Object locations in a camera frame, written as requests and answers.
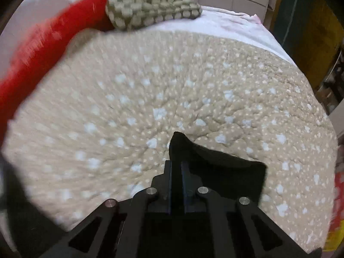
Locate red patterned comforter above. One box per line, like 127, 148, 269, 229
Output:
1, 0, 113, 138

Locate black pants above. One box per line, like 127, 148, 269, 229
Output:
169, 132, 267, 204

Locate olive spotted pillow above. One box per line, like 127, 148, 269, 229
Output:
105, 0, 202, 31

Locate red shopping bag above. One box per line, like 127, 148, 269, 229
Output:
324, 172, 343, 252

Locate wooden door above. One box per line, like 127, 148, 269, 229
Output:
272, 0, 343, 89

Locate beige spotted quilt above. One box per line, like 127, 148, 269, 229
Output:
4, 30, 337, 251

